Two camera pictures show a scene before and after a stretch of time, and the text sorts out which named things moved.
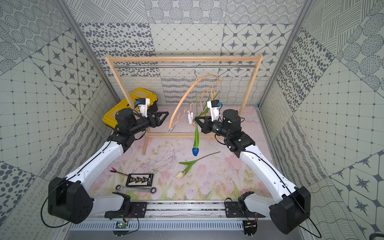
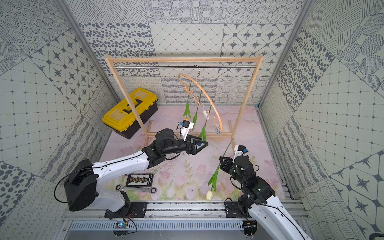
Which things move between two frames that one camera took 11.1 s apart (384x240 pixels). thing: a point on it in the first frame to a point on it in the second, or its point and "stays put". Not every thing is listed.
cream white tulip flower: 189,164 to 210,194
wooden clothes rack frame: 111,59 stays put
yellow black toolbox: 109,117 stays put
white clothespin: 190,116 to 206,114
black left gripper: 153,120 to 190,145
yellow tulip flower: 205,109 to 187,111
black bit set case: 139,180 stays put
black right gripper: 205,126 to 224,166
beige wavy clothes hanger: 219,80 to 190,92
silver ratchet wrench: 151,190 stays put
